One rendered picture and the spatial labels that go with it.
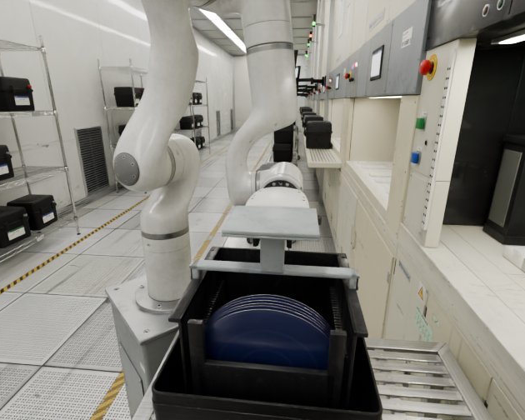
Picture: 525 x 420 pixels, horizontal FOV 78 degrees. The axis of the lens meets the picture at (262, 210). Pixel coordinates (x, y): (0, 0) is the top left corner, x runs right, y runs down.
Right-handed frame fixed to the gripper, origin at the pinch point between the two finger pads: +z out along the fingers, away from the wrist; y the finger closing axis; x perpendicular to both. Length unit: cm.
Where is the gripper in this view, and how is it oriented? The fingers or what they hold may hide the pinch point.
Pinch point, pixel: (273, 232)
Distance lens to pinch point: 45.3
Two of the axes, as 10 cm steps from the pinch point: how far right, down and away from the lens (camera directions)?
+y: -9.9, -0.4, 1.0
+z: -1.1, 3.2, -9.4
